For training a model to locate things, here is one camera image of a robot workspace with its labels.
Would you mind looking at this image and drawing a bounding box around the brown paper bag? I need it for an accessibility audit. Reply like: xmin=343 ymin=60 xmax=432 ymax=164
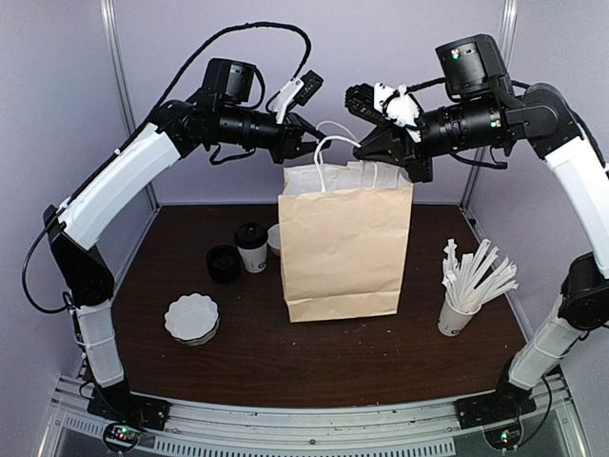
xmin=277 ymin=120 xmax=414 ymax=324

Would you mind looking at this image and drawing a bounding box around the single white paper cup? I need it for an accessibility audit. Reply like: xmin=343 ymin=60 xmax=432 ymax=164
xmin=238 ymin=244 xmax=267 ymax=274

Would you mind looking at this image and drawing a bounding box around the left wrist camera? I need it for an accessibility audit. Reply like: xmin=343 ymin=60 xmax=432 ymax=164
xmin=268 ymin=70 xmax=324 ymax=124

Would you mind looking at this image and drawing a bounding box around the white round bowl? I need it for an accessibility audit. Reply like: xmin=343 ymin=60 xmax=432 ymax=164
xmin=267 ymin=224 xmax=281 ymax=257

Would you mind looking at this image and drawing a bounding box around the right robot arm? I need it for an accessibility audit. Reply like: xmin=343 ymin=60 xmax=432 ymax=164
xmin=344 ymin=34 xmax=608 ymax=421

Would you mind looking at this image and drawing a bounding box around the paper cup holding straws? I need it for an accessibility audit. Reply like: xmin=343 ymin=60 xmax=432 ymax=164
xmin=437 ymin=291 xmax=482 ymax=337

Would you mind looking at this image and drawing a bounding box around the stack of black lids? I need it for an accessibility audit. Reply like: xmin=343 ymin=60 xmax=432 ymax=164
xmin=206 ymin=245 xmax=242 ymax=284

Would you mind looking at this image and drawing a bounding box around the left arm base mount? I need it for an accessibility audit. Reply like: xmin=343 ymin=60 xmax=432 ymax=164
xmin=87 ymin=380 xmax=170 ymax=454

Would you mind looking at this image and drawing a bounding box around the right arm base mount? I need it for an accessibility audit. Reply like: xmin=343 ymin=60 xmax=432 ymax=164
xmin=454 ymin=382 xmax=537 ymax=451

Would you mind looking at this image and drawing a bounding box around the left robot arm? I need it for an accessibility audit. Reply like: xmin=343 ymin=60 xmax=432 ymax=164
xmin=37 ymin=58 xmax=324 ymax=423

